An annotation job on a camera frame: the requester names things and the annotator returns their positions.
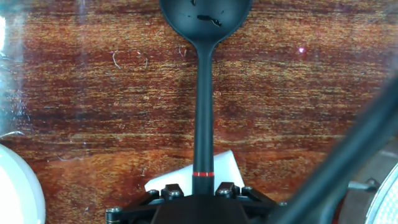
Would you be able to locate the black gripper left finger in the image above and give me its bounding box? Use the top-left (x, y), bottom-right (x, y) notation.
top-left (105, 184), bottom-right (184, 224)

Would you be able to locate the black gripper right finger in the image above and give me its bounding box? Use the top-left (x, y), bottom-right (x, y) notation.
top-left (215, 182), bottom-right (289, 218)

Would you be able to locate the black ladle with red ring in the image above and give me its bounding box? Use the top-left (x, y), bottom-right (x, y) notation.
top-left (159, 0), bottom-right (253, 196)

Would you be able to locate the white ceramic bowl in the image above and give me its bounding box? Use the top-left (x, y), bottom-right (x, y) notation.
top-left (0, 142), bottom-right (47, 224)

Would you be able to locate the white sponge block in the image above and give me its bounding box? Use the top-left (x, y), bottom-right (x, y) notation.
top-left (144, 150), bottom-right (246, 197)

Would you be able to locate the wood pattern table mat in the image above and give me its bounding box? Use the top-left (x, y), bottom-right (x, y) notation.
top-left (0, 0), bottom-right (398, 224)

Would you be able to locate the black camera cable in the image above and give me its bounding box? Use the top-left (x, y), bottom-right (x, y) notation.
top-left (248, 76), bottom-right (398, 224)

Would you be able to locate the steel pot with black handles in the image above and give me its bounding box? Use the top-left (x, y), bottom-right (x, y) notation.
top-left (337, 136), bottom-right (398, 224)

